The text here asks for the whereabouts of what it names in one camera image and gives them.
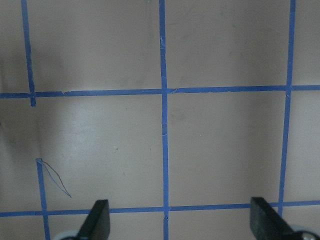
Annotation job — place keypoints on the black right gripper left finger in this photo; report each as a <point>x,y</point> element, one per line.
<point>97,225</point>

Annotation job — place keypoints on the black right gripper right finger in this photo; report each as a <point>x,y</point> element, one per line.
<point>266,223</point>

